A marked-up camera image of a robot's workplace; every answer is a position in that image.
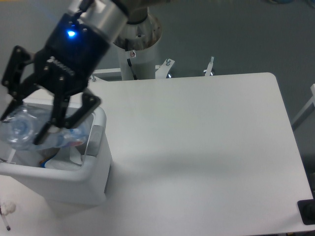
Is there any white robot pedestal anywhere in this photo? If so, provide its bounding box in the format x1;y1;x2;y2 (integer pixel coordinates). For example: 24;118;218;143
114;13;162;81

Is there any black clamp mount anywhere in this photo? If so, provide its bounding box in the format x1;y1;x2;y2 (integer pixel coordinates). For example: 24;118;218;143
297;199;315;225

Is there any clear plastic bag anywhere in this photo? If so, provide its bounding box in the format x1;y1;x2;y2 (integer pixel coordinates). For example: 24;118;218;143
44;147;83;171

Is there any white crumpled tissue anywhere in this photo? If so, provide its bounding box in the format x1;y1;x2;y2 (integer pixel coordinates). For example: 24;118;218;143
1;201;16;215

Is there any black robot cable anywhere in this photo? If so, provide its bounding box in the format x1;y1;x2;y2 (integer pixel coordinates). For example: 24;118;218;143
124;38;138;81

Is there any white trash can lid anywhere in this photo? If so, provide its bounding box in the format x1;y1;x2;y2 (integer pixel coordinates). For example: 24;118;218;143
0;85;16;164

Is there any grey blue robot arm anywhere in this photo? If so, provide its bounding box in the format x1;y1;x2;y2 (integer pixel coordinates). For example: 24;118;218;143
0;0;158;145

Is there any white pedestal base frame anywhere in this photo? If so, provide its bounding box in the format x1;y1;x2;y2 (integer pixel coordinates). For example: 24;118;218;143
89;56;215;82

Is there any clear blue plastic bottle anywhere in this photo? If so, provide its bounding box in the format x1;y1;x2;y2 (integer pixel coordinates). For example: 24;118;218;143
0;104;90;151

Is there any white trash can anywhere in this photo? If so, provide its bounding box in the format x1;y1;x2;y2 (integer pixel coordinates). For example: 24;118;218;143
0;107;112;206

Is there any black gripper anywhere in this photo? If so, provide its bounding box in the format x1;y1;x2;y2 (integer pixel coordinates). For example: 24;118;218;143
0;13;110;145

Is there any colourful snack wrapper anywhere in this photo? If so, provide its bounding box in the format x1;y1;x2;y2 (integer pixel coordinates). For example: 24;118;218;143
39;156;53;168

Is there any white frame at right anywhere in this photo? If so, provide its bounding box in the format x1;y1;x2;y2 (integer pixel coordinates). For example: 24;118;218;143
291;84;315;131

